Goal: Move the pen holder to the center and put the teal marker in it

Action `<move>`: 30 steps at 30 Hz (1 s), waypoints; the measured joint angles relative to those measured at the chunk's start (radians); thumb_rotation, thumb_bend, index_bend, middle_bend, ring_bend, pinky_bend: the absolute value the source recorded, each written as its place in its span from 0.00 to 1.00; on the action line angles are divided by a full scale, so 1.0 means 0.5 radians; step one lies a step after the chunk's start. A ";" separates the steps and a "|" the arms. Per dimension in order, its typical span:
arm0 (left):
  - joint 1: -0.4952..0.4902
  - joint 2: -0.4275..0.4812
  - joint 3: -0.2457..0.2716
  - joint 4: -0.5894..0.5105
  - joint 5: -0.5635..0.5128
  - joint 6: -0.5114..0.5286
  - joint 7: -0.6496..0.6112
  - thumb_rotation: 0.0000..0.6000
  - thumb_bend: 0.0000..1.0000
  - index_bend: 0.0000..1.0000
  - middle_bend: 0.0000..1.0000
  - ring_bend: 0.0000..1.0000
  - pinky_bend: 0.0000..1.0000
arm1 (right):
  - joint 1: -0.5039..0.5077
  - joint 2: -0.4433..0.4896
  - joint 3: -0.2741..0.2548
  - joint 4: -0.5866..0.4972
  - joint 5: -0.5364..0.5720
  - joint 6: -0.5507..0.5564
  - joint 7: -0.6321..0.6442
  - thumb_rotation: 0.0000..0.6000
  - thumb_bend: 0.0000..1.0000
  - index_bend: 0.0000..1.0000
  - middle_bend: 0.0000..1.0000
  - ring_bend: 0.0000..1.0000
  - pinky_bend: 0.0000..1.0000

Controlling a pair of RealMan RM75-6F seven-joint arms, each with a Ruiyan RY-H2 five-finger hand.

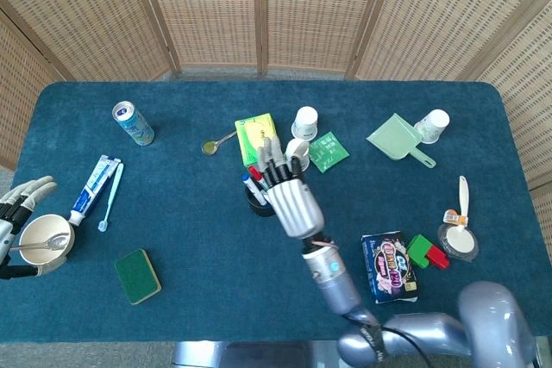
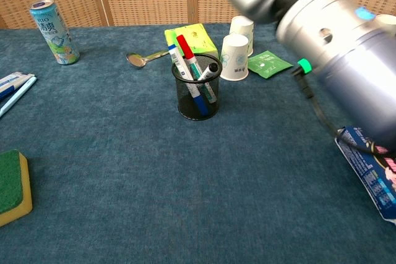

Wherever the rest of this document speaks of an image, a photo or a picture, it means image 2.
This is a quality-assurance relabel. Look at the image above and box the red capped teal marker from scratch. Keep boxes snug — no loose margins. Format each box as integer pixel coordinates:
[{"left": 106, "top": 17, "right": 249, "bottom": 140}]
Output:
[{"left": 176, "top": 35, "right": 217, "bottom": 104}]

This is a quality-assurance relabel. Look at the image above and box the black pen cup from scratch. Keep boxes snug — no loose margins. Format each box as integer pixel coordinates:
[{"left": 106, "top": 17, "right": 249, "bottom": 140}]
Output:
[{"left": 171, "top": 53, "right": 223, "bottom": 121}]

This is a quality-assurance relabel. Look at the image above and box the black capped white marker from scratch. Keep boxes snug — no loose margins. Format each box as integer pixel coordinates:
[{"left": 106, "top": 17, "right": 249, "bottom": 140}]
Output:
[{"left": 197, "top": 62, "right": 219, "bottom": 82}]

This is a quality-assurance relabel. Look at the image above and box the blue capped white marker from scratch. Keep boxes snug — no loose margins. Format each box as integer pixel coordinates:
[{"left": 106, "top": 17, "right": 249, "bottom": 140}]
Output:
[{"left": 167, "top": 43, "right": 210, "bottom": 116}]

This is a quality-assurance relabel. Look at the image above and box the white paper cup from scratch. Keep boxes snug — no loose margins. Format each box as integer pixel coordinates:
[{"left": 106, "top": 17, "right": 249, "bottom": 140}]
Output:
[
  {"left": 219, "top": 34, "right": 250, "bottom": 82},
  {"left": 228, "top": 15, "right": 255, "bottom": 57}
]

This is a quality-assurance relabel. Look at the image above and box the green tissue box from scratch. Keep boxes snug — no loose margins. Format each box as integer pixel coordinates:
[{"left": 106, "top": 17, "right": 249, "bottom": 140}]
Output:
[{"left": 164, "top": 23, "right": 219, "bottom": 61}]

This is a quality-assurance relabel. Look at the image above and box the green tea sachet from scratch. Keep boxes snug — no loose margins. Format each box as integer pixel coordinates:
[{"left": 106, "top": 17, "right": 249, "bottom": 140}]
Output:
[{"left": 247, "top": 50, "right": 294, "bottom": 80}]

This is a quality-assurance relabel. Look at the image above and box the metal spoon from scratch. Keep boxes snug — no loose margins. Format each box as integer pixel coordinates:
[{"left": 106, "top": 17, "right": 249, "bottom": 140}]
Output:
[{"left": 126, "top": 49, "right": 171, "bottom": 69}]

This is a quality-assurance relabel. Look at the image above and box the light blue drink can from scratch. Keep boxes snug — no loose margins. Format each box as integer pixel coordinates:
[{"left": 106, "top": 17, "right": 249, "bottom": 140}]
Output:
[{"left": 29, "top": 0, "right": 80, "bottom": 66}]

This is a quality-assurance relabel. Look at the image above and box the blue table cloth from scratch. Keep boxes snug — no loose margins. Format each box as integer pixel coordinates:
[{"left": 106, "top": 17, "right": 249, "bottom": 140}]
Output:
[{"left": 0, "top": 19, "right": 396, "bottom": 264}]

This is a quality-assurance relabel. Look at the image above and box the dark blue snack packet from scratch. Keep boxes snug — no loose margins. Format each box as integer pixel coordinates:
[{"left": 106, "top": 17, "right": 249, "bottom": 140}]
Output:
[{"left": 335, "top": 126, "right": 396, "bottom": 225}]

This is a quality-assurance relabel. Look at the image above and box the light blue toothbrush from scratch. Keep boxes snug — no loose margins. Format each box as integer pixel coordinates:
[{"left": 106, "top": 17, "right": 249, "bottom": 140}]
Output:
[{"left": 0, "top": 75, "right": 38, "bottom": 119}]

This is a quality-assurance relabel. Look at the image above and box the blue white toothpaste tube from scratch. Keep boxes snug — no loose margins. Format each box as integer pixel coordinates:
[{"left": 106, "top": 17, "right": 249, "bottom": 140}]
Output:
[{"left": 0, "top": 71, "right": 35, "bottom": 101}]

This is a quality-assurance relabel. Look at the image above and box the green yellow scouring sponge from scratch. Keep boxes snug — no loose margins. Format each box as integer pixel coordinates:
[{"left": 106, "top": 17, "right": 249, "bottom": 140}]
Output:
[{"left": 0, "top": 148, "right": 33, "bottom": 228}]

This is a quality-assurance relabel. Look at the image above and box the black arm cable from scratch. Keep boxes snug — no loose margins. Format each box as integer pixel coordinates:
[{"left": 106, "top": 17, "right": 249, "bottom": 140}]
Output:
[{"left": 290, "top": 58, "right": 387, "bottom": 155}]

